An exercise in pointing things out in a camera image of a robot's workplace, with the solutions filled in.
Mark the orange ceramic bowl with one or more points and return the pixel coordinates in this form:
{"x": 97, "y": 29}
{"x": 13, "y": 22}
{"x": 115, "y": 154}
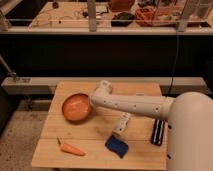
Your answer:
{"x": 76, "y": 107}

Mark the orange carrot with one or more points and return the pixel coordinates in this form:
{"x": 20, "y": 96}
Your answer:
{"x": 65, "y": 147}

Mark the orange crate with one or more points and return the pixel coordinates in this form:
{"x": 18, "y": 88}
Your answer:
{"x": 163, "y": 17}

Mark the white vertical post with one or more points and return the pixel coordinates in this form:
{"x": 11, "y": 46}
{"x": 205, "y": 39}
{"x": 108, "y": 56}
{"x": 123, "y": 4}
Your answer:
{"x": 91, "y": 5}

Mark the brown basket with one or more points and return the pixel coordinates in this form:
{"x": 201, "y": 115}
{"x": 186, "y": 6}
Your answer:
{"x": 120, "y": 5}

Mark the metal clamp bracket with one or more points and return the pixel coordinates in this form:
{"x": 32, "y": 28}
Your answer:
{"x": 12, "y": 73}

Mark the blue sponge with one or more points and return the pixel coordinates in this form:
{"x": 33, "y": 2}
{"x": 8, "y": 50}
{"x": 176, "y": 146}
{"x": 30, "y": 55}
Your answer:
{"x": 117, "y": 146}

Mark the black pouch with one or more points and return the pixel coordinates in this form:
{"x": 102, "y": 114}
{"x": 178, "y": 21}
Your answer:
{"x": 122, "y": 19}

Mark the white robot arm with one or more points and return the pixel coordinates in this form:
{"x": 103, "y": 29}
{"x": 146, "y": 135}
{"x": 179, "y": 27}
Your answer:
{"x": 189, "y": 117}

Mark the white tube bottle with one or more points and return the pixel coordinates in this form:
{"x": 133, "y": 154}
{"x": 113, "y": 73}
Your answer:
{"x": 122, "y": 123}

